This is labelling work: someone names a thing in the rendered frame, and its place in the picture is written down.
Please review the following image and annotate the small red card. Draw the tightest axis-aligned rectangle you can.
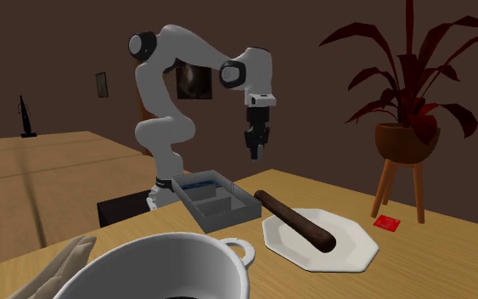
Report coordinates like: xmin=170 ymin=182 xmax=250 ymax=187
xmin=373 ymin=215 xmax=402 ymax=233

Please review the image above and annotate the black upright vacuum cleaner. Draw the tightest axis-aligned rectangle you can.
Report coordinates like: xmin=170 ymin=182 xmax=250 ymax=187
xmin=17 ymin=94 xmax=38 ymax=138

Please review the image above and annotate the dark wall picture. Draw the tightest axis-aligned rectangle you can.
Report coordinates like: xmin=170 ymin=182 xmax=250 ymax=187
xmin=175 ymin=59 xmax=213 ymax=101

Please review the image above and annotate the dark robot stand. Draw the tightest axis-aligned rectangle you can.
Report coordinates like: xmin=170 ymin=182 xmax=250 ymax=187
xmin=97 ymin=189 xmax=181 ymax=228

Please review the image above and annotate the beige hand-shaped figure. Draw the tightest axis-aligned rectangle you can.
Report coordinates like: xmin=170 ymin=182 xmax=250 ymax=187
xmin=0 ymin=234 xmax=98 ymax=299

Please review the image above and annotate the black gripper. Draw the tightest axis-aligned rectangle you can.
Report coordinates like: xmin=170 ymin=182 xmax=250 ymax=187
xmin=245 ymin=104 xmax=272 ymax=161

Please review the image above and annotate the small framed wall picture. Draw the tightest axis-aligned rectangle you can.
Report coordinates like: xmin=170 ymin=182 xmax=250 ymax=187
xmin=95 ymin=71 xmax=110 ymax=99

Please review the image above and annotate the grey divided tray box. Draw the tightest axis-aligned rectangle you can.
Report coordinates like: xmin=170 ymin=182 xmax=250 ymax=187
xmin=171 ymin=169 xmax=262 ymax=234

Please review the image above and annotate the red potted plant on stand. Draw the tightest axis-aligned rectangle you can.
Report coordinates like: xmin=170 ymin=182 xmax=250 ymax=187
xmin=318 ymin=0 xmax=478 ymax=225

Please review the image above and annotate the white pot with handles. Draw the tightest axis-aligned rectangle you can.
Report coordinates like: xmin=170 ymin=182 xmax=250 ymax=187
xmin=52 ymin=232 xmax=256 ymax=299

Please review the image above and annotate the white octagonal plate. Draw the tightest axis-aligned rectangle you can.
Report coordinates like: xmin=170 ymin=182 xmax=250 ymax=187
xmin=261 ymin=208 xmax=380 ymax=274

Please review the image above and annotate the dark brown rolling pin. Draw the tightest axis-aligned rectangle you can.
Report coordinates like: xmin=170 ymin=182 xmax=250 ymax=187
xmin=253 ymin=189 xmax=338 ymax=254

